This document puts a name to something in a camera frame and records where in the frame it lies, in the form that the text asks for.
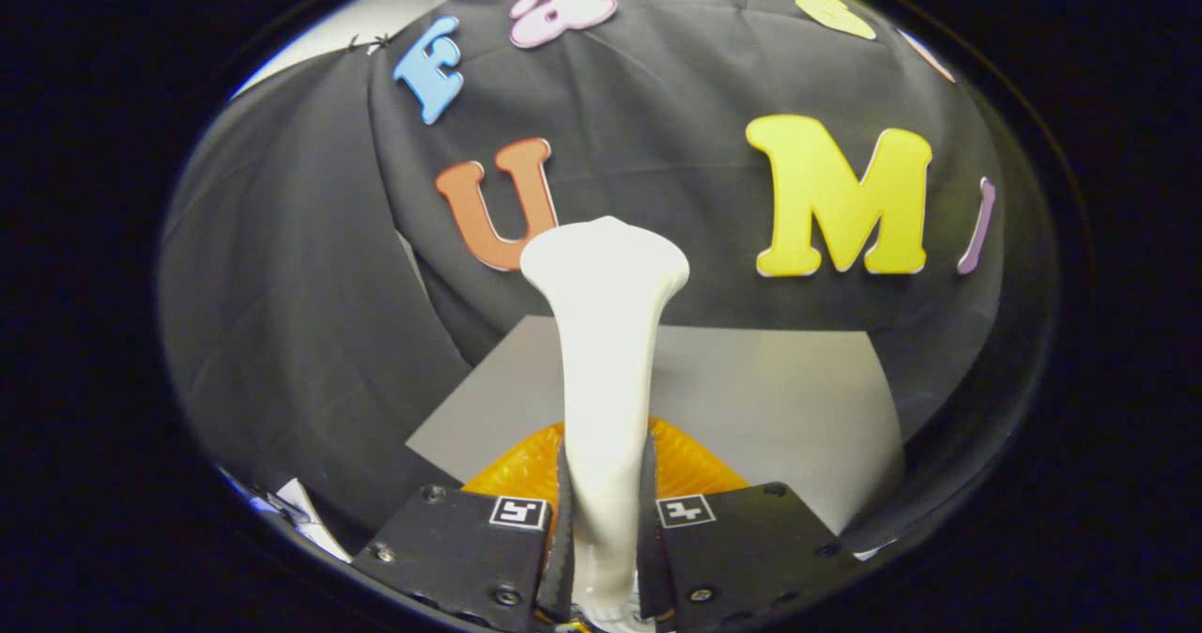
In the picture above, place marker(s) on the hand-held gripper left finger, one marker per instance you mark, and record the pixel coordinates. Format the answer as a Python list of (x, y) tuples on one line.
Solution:
[(451, 548)]

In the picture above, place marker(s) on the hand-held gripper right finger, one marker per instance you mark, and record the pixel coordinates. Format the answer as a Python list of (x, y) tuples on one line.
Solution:
[(742, 548)]

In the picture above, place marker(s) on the grey cabinet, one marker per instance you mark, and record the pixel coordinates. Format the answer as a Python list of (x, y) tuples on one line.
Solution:
[(751, 408)]

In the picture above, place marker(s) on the white paper sheets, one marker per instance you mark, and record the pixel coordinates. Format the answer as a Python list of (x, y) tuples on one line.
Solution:
[(300, 511)]

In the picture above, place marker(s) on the black backdrop cloth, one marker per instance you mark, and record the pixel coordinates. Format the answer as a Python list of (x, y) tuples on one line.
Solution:
[(657, 98)]

